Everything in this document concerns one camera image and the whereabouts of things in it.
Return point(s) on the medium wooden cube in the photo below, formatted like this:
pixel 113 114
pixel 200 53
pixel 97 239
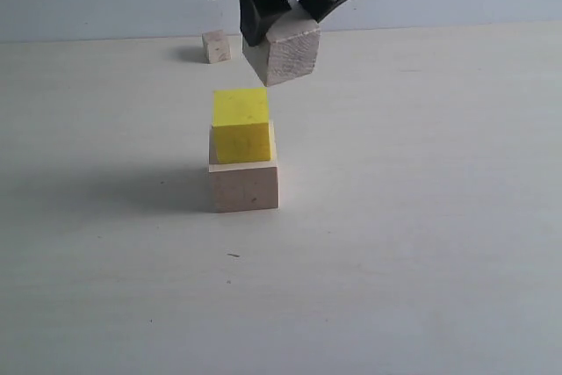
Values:
pixel 288 50

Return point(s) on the small wooden cube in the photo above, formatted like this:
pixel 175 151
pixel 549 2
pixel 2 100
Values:
pixel 216 46

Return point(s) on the yellow cube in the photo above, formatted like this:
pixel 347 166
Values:
pixel 241 125

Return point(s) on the large pale wooden cube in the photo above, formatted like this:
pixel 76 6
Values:
pixel 246 186

